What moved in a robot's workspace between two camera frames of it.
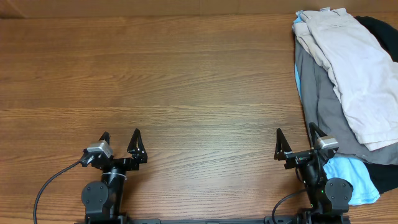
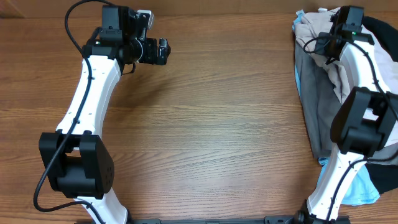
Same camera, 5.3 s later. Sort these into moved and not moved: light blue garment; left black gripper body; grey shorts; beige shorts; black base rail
Moved: left black gripper body; beige shorts
Not moved: grey shorts; black base rail; light blue garment
